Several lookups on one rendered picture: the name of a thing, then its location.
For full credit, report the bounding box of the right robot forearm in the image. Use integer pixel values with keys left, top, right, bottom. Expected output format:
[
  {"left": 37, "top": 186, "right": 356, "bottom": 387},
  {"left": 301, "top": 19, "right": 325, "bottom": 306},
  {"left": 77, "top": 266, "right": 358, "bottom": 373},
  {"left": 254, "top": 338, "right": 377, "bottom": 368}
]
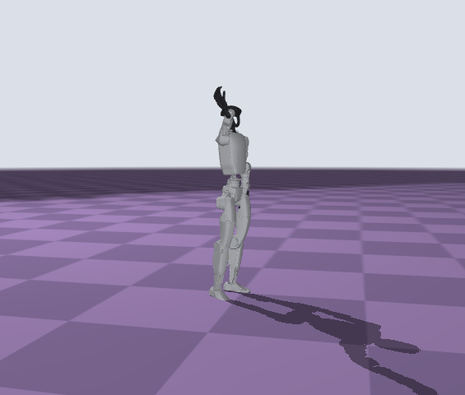
[{"left": 217, "top": 109, "right": 235, "bottom": 142}]

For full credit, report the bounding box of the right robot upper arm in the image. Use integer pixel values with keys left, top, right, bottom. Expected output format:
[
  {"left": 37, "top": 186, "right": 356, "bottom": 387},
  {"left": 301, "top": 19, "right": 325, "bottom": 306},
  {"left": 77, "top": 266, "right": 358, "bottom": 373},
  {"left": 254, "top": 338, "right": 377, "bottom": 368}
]
[{"left": 216, "top": 135, "right": 230, "bottom": 146}]

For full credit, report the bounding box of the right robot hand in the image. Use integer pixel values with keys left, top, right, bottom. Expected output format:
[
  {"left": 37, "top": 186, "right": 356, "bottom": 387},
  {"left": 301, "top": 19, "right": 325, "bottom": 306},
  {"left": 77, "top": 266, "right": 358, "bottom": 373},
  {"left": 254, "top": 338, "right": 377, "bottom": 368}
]
[{"left": 214, "top": 86, "right": 231, "bottom": 119}]

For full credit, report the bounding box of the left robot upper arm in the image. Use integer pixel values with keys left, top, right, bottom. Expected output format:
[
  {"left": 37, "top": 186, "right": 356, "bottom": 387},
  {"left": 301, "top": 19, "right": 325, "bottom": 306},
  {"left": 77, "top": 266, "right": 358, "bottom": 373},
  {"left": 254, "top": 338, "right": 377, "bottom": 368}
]
[{"left": 244, "top": 136, "right": 251, "bottom": 172}]

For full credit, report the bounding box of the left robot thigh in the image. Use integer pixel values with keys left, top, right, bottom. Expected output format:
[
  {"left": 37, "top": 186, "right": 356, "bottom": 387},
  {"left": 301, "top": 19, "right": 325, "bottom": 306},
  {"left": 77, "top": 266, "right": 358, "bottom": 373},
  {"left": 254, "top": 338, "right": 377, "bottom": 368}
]
[{"left": 230, "top": 193, "right": 251, "bottom": 249}]

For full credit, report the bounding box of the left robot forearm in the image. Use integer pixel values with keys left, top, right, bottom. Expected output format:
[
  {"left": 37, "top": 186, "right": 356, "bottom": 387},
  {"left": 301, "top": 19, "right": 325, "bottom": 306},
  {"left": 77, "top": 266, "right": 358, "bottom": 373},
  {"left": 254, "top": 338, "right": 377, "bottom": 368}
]
[{"left": 240, "top": 171, "right": 250, "bottom": 194}]

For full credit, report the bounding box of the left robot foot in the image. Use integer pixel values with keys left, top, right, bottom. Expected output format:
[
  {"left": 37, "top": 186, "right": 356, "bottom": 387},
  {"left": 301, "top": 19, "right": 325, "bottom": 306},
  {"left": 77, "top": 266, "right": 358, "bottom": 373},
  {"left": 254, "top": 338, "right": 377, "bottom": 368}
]
[{"left": 223, "top": 281, "right": 250, "bottom": 293}]

